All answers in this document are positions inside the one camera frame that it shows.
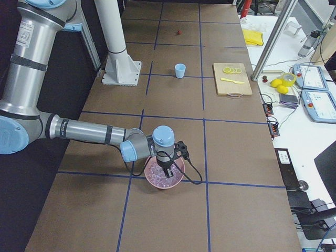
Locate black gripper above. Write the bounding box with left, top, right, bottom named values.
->
left=156, top=157, right=174, bottom=179

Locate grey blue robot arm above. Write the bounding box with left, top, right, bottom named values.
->
left=1, top=1, right=96, bottom=179

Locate pink bowl of ice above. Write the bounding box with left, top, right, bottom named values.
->
left=144, top=157, right=185, bottom=189

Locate light blue plastic cup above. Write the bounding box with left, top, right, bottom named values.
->
left=174, top=63, right=186, bottom=79

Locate wooden cutting board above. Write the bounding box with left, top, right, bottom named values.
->
left=213, top=63, right=253, bottom=97

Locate yellow plastic knife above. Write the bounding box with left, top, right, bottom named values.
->
left=221, top=78, right=245, bottom=85

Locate black red connector box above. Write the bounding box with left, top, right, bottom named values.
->
left=262, top=102, right=274, bottom=117
left=267, top=117, right=280, bottom=140

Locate lemon slices row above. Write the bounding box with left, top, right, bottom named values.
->
left=223, top=67, right=242, bottom=74

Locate yellow lemon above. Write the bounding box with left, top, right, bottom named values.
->
left=276, top=85, right=289, bottom=95
left=270, top=79, right=282, bottom=88

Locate yellow tape roll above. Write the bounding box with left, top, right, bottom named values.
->
left=280, top=73, right=297, bottom=87

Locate yellow cloth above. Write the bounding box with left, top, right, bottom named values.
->
left=243, top=29, right=264, bottom=46

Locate lower blue teach pendant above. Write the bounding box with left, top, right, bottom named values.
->
left=301, top=90, right=335, bottom=124

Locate blue teach pendant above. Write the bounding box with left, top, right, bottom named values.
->
left=292, top=64, right=329, bottom=91
left=301, top=90, right=335, bottom=124

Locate crumpled clear plastic bag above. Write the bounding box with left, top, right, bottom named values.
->
left=239, top=16, right=268, bottom=33

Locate upper blue teach pendant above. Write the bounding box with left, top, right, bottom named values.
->
left=292, top=64, right=329, bottom=91

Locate clear water bottle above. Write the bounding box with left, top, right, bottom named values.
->
left=298, top=30, right=322, bottom=57

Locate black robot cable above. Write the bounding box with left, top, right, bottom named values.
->
left=124, top=151, right=203, bottom=186

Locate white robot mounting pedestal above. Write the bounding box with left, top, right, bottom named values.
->
left=94, top=0, right=142, bottom=86

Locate aluminium frame post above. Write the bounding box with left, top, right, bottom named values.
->
left=251, top=0, right=298, bottom=81

